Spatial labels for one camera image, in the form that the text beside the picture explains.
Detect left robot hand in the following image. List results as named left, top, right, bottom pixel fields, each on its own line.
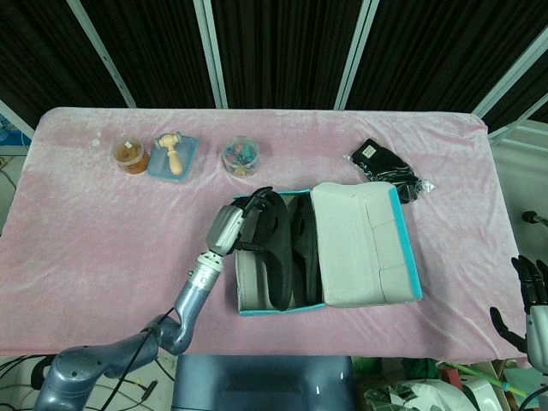
left=207, top=186, right=279, bottom=257

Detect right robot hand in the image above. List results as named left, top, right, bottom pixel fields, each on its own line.
left=490, top=254, right=548, bottom=369

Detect black slipper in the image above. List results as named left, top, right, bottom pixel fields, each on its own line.
left=289, top=193, right=323, bottom=306
left=246, top=188, right=296, bottom=313

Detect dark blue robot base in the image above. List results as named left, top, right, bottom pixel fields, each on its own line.
left=172, top=354, right=357, bottom=411

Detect teal and white shoebox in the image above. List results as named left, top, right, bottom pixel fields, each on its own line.
left=233, top=180, right=424, bottom=318

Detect pink velvet tablecloth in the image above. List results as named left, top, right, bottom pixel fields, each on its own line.
left=0, top=106, right=532, bottom=365

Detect clear jar of clips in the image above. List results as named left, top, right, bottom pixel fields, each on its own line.
left=222, top=135, right=261, bottom=177

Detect blue plastic tray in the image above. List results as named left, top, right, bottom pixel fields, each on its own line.
left=147, top=134, right=202, bottom=185

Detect wooden toy hammer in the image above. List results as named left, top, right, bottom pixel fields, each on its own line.
left=154, top=132, right=183, bottom=176

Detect amber plastic jar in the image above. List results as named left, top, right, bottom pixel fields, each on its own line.
left=112, top=137, right=151, bottom=175

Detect black gloves in plastic bag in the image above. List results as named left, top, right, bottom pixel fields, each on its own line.
left=343, top=137, right=437, bottom=205

